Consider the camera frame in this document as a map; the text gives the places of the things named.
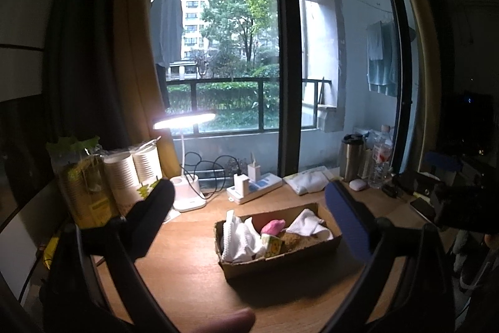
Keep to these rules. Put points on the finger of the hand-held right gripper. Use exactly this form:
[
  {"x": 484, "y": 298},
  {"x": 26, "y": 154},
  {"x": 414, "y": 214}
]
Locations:
[
  {"x": 446, "y": 202},
  {"x": 442, "y": 160}
]

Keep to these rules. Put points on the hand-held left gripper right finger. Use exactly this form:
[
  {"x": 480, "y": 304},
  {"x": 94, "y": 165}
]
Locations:
[{"x": 347, "y": 223}]

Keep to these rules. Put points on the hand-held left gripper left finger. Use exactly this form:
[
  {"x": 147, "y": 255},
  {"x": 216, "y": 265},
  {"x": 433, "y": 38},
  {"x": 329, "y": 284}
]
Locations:
[{"x": 156, "y": 204}]

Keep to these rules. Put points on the white fleece cloth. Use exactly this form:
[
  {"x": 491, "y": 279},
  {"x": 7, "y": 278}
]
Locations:
[{"x": 308, "y": 223}]

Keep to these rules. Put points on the brown fuzzy plush pouch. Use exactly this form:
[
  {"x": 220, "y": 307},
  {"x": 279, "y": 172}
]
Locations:
[{"x": 294, "y": 240}]

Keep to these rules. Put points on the yellow-green small box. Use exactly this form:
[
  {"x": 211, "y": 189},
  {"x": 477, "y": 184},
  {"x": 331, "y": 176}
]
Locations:
[{"x": 273, "y": 245}]

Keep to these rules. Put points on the brown cardboard box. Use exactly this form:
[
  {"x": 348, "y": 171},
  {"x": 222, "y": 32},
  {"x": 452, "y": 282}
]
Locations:
[{"x": 273, "y": 268}]

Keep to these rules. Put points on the white knit glove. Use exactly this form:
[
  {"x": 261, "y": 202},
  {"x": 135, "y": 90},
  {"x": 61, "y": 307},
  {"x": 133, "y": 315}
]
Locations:
[{"x": 241, "y": 239}]

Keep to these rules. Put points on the black smartphone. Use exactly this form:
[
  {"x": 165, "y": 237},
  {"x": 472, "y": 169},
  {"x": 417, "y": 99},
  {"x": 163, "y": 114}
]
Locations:
[{"x": 421, "y": 207}]

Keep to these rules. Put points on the white desk lamp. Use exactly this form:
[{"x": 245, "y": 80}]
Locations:
[{"x": 187, "y": 196}]

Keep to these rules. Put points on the white earbud case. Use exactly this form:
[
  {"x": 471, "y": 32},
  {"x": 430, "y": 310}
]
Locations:
[{"x": 356, "y": 184}]

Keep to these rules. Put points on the white paper cup pack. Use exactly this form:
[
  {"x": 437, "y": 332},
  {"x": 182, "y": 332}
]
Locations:
[{"x": 121, "y": 173}]

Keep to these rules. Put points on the white folded cloth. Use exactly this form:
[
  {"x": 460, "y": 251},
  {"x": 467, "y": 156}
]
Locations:
[{"x": 310, "y": 181}]

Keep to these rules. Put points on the clear plastic bottle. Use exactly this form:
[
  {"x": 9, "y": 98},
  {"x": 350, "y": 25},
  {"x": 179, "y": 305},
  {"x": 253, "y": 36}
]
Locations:
[{"x": 380, "y": 165}]

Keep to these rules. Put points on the steel tumbler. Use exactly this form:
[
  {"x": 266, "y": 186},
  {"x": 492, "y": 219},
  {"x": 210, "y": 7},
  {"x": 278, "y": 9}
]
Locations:
[{"x": 351, "y": 157}]

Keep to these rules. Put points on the green paper cup pack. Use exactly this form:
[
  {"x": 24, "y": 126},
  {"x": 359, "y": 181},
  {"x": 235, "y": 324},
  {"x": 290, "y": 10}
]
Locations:
[{"x": 74, "y": 184}]

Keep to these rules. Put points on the white charger with black plug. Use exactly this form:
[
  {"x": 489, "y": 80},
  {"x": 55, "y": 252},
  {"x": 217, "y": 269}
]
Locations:
[{"x": 241, "y": 185}]

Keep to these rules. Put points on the white power strip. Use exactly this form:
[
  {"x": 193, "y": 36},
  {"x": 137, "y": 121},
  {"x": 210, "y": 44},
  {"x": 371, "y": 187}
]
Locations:
[{"x": 267, "y": 184}]

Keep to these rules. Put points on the white charger block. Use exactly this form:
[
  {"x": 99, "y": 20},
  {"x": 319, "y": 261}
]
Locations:
[{"x": 255, "y": 172}]

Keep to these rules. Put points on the yellow snack packet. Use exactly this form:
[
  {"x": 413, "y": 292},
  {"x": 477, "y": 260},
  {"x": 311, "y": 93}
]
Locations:
[{"x": 50, "y": 253}]

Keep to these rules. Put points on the light blue hanging towel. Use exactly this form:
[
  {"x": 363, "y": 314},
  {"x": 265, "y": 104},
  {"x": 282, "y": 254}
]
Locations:
[{"x": 380, "y": 60}]

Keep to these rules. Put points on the black balcony railing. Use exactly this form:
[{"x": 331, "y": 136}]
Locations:
[{"x": 226, "y": 80}]

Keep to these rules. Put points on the tan curtain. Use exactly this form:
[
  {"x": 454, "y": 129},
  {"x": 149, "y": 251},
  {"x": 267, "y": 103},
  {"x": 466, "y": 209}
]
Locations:
[
  {"x": 415, "y": 13},
  {"x": 132, "y": 44}
]

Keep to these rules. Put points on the dark grey curtain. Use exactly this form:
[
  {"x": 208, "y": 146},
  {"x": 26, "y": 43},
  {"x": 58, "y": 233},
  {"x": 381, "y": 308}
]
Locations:
[{"x": 85, "y": 44}]

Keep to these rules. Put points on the grey hanging garment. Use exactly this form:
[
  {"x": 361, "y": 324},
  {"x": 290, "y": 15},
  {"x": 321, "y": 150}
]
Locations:
[{"x": 167, "y": 21}]

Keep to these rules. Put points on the black window frame post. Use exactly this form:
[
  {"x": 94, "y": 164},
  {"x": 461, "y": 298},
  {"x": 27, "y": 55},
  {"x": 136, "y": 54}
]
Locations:
[{"x": 286, "y": 44}]

